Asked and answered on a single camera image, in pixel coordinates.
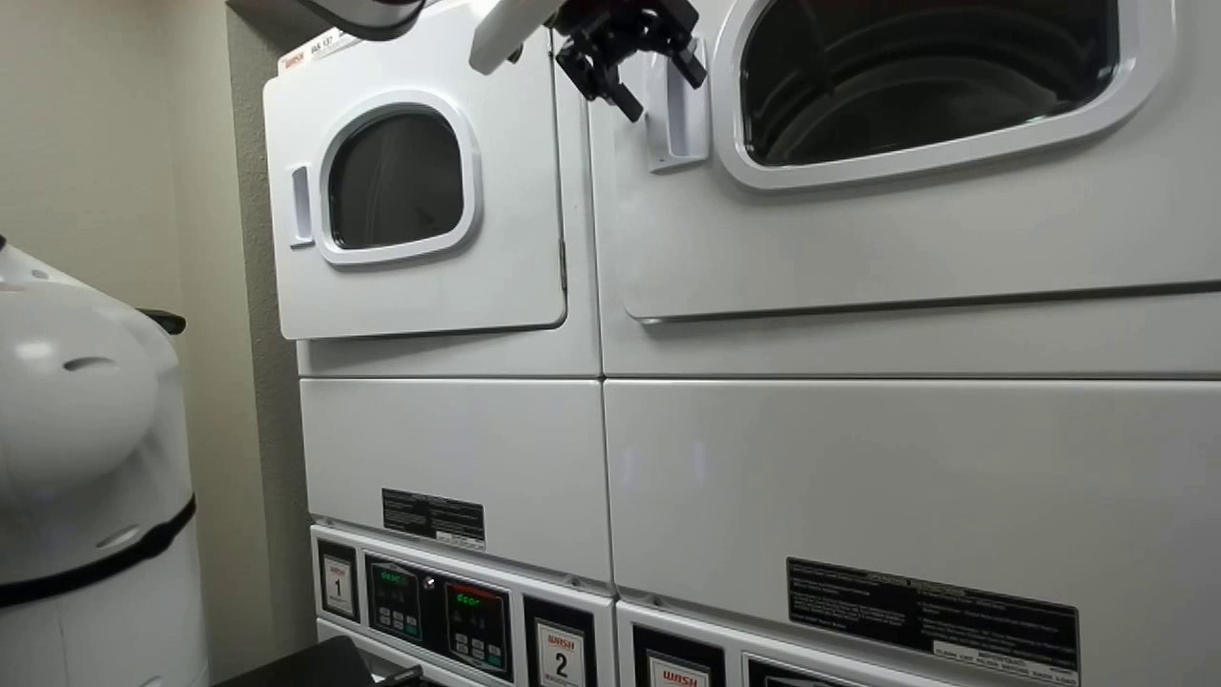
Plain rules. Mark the white dryer door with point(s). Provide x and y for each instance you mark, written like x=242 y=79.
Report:
x=892 y=242
x=405 y=300

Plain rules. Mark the small white card sticker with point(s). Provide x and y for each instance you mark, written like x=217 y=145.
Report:
x=339 y=580

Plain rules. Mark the black display control panel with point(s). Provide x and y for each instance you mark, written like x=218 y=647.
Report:
x=439 y=616

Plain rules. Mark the white number two sticker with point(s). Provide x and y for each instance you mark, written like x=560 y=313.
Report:
x=563 y=650

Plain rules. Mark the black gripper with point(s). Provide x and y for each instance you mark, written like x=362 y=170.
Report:
x=625 y=24

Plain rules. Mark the white stacked laundry unit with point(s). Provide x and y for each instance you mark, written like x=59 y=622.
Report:
x=446 y=444
x=892 y=481

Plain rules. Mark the large black warning label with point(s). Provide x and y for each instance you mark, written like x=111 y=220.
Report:
x=929 y=613

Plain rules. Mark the small black warning label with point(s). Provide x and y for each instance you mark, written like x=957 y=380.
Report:
x=434 y=518

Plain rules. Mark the black perforated mounting table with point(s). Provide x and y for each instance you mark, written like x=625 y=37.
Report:
x=300 y=670

